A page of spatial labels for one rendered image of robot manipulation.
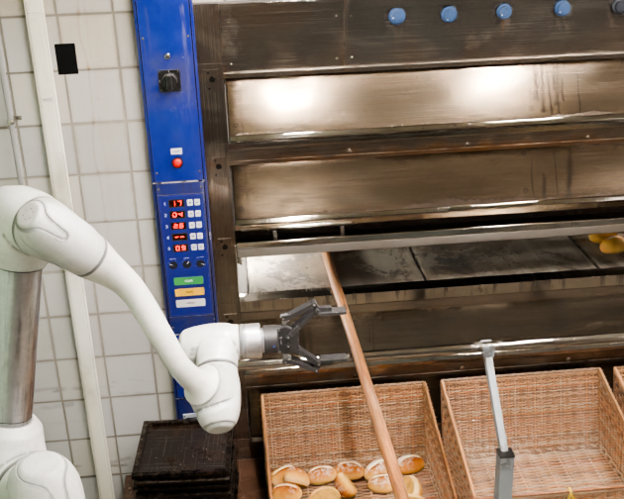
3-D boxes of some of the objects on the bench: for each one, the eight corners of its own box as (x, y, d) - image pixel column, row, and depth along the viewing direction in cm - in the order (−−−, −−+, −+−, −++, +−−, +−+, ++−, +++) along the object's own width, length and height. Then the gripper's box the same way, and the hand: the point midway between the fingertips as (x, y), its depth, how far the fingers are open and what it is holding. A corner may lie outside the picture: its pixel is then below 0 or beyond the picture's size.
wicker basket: (435, 446, 317) (437, 376, 306) (594, 433, 321) (601, 364, 310) (470, 543, 272) (473, 465, 261) (654, 526, 276) (666, 449, 265)
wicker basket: (261, 460, 312) (258, 391, 301) (425, 447, 316) (426, 377, 305) (270, 561, 267) (265, 484, 256) (461, 544, 272) (464, 466, 261)
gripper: (259, 289, 231) (343, 283, 233) (263, 374, 241) (345, 368, 243) (260, 303, 224) (347, 296, 226) (265, 390, 234) (349, 383, 236)
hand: (342, 334), depth 235 cm, fingers open, 13 cm apart
